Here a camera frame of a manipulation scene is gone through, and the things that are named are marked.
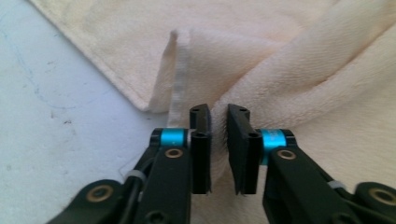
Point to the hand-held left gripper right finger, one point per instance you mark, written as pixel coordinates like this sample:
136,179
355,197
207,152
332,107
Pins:
244,155

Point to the cream towel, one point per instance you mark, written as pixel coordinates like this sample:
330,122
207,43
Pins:
249,46

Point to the pale blue foam mat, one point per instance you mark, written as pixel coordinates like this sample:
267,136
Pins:
46,140

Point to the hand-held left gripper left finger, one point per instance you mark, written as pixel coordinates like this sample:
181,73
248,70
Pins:
200,149

